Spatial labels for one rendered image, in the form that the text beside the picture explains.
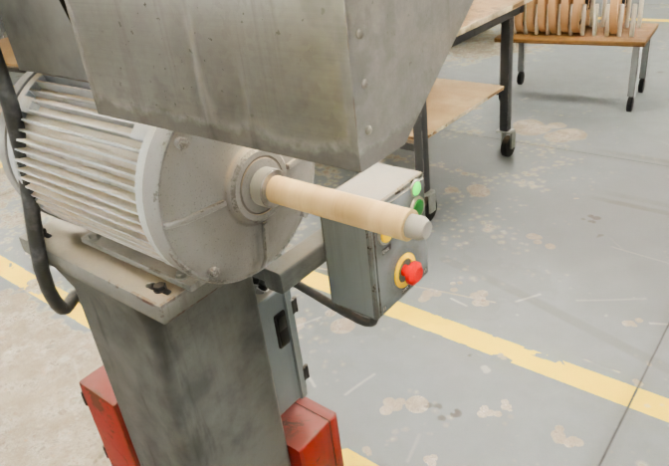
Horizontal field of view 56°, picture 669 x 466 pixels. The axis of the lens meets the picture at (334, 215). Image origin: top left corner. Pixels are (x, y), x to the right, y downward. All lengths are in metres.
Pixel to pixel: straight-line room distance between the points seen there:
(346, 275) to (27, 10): 0.57
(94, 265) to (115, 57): 0.43
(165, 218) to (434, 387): 1.66
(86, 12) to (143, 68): 0.07
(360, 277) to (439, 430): 1.17
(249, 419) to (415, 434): 1.03
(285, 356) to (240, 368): 0.15
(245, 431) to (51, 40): 0.69
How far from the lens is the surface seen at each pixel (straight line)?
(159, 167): 0.67
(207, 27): 0.46
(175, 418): 1.02
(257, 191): 0.70
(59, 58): 0.83
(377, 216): 0.61
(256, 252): 0.77
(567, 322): 2.54
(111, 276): 0.89
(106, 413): 1.26
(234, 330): 1.02
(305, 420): 1.31
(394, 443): 2.07
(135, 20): 0.52
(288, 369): 1.22
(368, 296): 1.00
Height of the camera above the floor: 1.55
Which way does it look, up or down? 28 degrees down
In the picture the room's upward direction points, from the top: 7 degrees counter-clockwise
